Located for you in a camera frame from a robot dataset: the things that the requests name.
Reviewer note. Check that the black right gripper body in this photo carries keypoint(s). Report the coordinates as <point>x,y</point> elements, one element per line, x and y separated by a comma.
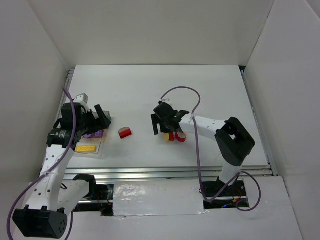
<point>163,122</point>

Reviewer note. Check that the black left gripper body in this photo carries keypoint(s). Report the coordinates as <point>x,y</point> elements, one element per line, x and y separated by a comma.
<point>94,121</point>

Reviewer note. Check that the yellow lego brick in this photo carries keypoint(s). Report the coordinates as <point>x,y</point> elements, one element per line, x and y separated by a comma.
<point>166,137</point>

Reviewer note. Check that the red lego brick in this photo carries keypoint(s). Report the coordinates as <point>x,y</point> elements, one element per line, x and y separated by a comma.
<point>171,136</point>

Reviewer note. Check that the red flower print block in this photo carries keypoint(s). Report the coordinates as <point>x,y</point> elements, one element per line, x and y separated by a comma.
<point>180,136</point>

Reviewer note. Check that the red brick with cupcake print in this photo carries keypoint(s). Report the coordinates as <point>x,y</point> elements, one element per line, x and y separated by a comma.
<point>124,132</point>

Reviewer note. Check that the long yellow lego plate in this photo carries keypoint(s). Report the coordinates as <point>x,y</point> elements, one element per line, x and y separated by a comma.
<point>86,149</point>

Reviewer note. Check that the purple lego brick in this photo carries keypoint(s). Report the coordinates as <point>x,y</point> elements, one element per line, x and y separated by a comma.
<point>99,134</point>

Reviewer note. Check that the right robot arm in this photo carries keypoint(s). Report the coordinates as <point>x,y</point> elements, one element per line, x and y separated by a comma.
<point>233,140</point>

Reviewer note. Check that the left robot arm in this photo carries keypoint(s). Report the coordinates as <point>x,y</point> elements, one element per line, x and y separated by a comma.
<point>45,214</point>

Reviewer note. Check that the colourless clear container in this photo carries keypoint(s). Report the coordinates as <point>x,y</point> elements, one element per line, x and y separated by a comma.
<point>99,152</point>

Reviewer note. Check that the white foam cover panel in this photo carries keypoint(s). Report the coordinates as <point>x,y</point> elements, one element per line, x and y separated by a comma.
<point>157,198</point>

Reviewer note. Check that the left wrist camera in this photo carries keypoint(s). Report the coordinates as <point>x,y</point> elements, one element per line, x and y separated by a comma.
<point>81,98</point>

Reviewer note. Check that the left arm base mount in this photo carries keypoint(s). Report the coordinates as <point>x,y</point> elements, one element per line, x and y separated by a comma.
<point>99,197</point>

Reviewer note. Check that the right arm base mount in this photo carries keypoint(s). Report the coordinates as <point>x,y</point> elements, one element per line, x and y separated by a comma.
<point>228,199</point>

